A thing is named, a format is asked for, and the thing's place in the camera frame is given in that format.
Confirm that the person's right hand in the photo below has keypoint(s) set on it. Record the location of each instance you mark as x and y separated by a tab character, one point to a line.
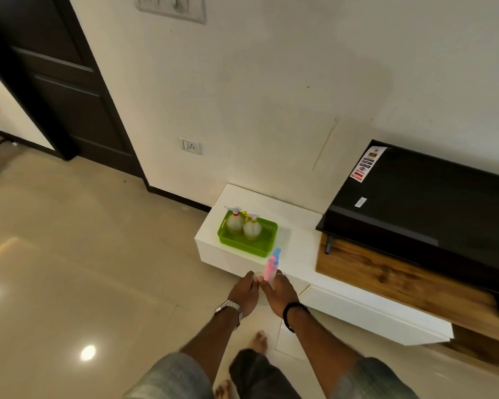
280	298

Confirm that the person's left hand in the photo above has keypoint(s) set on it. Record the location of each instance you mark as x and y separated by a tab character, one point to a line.
242	294

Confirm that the person's right fingers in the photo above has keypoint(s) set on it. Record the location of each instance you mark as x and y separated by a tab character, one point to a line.
279	280

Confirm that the person's left fingers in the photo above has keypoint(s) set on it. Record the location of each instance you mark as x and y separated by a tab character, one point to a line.
253	280

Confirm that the pink and blue spray bottle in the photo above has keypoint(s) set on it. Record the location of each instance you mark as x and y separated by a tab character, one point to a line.
271	266

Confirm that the person's right forearm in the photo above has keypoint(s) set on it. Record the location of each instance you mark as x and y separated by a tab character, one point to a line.
322	349

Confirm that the person's left forearm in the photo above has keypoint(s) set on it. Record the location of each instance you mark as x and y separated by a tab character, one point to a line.
210	340

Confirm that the silver metal wristwatch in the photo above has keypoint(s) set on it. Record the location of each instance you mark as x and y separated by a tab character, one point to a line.
230	308

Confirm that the white low cabinet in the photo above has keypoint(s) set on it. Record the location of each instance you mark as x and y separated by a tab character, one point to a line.
316	282

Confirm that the black wrist band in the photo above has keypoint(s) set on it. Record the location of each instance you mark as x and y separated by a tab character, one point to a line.
292	316

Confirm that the green plastic basket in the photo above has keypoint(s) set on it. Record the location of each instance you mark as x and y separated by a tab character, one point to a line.
247	240

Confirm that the yellow nozzle spray bottle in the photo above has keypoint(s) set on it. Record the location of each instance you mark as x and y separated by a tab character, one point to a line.
252	228

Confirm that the red nozzle spray bottle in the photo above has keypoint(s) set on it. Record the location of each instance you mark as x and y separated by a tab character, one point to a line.
235	222

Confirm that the person's right foot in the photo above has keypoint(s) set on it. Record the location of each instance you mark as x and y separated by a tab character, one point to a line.
258	342

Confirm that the person's foot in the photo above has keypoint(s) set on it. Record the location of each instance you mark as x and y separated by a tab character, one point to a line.
223	390
258	342

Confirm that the dark trouser leg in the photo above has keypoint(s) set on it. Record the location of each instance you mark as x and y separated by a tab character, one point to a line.
260	378

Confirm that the small white sticker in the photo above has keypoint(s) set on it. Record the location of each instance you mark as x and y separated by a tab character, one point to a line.
360	202

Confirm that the person's left foot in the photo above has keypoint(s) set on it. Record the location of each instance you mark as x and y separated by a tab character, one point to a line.
223	390

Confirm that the brown wooden tv unit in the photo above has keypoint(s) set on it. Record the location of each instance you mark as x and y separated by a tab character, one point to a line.
403	286

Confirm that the grey left shirt sleeve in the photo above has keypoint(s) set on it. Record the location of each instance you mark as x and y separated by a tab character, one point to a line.
170	380

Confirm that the grey shirt sleeve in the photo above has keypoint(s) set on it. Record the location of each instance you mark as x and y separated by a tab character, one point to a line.
372	382
170	380

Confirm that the grey right shirt sleeve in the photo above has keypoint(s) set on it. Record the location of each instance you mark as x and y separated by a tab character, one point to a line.
372	382

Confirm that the large white label sticker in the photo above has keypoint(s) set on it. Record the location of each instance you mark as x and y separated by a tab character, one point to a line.
368	163

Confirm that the black flat television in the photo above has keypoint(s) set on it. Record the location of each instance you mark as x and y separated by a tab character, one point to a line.
424	211

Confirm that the dark brown door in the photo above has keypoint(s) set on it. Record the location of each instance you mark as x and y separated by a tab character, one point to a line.
66	87

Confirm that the white wall socket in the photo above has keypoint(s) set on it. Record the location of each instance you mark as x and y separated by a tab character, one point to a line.
191	146

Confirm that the white wall switch panel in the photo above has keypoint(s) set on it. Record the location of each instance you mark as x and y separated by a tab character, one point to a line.
171	6

